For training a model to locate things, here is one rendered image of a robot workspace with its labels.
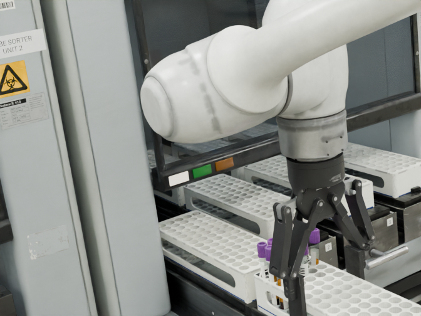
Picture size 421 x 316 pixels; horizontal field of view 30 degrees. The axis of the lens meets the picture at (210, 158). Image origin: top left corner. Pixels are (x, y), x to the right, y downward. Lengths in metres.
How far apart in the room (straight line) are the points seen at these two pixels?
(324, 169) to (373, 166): 0.62
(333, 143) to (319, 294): 0.22
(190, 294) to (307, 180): 0.39
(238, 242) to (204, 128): 0.47
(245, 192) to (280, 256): 0.51
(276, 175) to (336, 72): 0.66
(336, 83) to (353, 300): 0.30
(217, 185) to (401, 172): 0.37
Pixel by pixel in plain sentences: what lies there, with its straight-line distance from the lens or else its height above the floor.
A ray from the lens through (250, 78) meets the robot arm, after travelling 0.83.
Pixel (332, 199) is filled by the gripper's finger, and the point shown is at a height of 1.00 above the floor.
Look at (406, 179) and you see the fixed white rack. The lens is 1.59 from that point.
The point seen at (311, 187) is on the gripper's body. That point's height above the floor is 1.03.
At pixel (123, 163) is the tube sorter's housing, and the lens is 1.26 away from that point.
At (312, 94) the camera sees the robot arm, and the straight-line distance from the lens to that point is 0.96.
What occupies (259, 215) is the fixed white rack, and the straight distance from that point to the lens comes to 1.42.
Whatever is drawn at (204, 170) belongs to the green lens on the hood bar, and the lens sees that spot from 1.31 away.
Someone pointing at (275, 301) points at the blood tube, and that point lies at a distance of 1.16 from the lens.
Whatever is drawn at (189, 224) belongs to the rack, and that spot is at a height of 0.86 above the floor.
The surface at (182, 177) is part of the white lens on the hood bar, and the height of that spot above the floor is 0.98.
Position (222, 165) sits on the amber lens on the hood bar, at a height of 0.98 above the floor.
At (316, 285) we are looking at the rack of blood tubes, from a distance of 1.14.
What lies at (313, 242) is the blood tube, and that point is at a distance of 1.17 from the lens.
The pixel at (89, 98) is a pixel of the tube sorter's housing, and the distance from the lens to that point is 1.22.
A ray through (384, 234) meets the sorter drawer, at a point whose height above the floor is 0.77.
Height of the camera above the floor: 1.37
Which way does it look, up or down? 16 degrees down
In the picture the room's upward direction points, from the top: 8 degrees counter-clockwise
